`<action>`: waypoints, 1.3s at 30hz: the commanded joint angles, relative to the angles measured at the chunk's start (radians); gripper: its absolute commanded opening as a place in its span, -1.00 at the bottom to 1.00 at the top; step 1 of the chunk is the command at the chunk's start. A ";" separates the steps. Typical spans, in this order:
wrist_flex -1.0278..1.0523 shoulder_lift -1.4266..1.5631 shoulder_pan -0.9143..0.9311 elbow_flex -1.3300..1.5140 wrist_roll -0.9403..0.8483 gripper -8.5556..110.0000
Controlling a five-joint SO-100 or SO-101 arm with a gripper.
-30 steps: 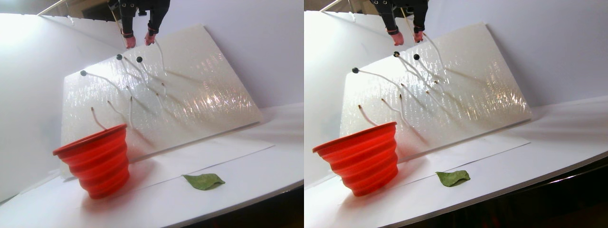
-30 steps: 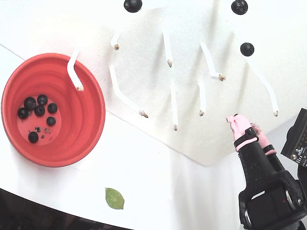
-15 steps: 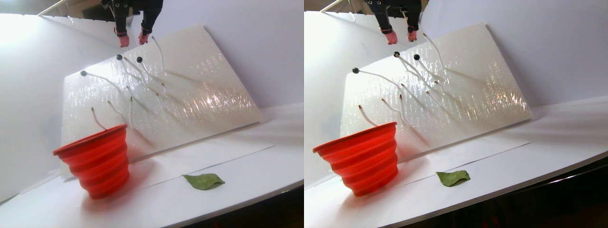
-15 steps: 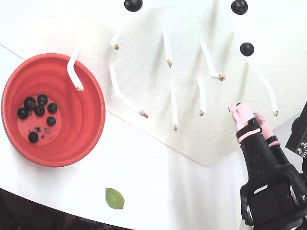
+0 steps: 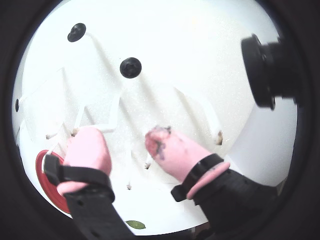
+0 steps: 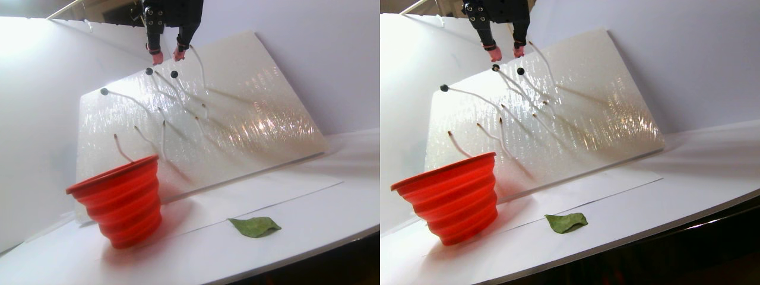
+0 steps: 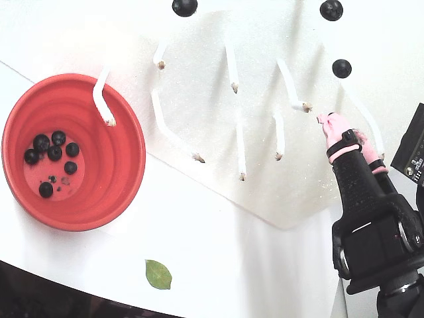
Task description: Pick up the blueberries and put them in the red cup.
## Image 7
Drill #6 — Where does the green leaf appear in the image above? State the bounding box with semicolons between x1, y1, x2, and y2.
144;259;173;290

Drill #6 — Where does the red collapsible silicone cup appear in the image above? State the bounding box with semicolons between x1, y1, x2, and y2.
1;73;146;232

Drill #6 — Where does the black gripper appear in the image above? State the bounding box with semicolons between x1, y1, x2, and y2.
316;112;424;295

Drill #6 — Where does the white foam board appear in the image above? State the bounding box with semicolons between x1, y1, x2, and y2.
0;0;424;231

